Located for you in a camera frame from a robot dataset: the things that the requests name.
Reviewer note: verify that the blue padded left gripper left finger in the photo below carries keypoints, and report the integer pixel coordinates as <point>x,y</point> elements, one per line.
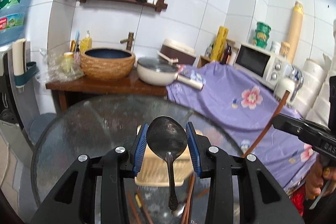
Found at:
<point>72,199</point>

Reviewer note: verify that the brown rice cooker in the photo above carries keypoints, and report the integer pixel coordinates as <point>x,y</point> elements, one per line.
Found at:
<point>177,50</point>

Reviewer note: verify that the dark sauce bottle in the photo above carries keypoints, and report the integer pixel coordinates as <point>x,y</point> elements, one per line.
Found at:
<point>226,54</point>

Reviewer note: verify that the brass faucet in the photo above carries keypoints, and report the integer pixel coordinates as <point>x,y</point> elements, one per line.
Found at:
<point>129,41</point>

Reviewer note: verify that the blue water jug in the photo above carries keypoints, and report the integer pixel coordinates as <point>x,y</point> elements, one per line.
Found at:
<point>13,14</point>

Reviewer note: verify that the paper cup holder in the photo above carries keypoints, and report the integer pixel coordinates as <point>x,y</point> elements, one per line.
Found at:
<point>24,71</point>

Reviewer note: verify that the dark wooden counter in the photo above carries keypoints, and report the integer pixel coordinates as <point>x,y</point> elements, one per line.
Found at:
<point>72,92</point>

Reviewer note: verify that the cream pan with lid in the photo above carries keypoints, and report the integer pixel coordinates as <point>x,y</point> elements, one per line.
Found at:
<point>157,72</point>

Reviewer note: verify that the green stacked bowls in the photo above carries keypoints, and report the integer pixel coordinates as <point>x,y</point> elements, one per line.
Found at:
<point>261,36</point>

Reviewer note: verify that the tall paper cup stack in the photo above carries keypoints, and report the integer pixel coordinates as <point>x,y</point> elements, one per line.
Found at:
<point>295,30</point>

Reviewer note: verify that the white microwave oven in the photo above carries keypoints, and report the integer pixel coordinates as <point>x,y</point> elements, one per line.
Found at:
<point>265,66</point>

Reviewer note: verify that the beige perforated utensil holder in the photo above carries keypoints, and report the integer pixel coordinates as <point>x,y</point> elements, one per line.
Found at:
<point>154,170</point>

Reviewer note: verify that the ornate metal spoon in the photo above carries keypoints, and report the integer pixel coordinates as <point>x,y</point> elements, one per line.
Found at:
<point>168,140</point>

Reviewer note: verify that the yellow soap bottle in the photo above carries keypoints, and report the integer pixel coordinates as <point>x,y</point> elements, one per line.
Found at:
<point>86,43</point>

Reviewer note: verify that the yellow foil roll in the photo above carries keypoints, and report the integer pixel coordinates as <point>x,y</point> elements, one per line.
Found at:
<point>219,44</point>

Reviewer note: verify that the purple floral cloth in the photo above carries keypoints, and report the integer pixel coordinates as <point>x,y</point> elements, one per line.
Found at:
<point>242,106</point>

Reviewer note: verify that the grey water dispenser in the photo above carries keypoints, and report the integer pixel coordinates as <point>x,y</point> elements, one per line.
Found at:
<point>19,109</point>

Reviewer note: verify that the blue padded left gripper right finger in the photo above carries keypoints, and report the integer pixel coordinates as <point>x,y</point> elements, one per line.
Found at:
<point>238,180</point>

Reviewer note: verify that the woven pattern basin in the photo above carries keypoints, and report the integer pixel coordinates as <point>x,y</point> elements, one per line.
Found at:
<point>107,64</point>

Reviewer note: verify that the person's hand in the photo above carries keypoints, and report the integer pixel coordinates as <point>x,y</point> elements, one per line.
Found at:
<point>316,176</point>

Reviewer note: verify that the round glass table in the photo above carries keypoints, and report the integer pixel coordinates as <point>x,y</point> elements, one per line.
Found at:
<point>95,126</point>

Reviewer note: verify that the brown wooden chopstick pair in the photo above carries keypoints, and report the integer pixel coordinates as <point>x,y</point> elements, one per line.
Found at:
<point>189,200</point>

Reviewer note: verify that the white electric kettle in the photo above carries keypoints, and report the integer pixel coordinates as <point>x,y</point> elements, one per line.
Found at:
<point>292,81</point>

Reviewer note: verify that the clear plastic bag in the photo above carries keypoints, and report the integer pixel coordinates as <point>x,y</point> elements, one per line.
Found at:
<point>60,67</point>

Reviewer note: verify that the black gold-tipped chopstick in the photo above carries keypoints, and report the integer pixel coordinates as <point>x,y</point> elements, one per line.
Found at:
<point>142,207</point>

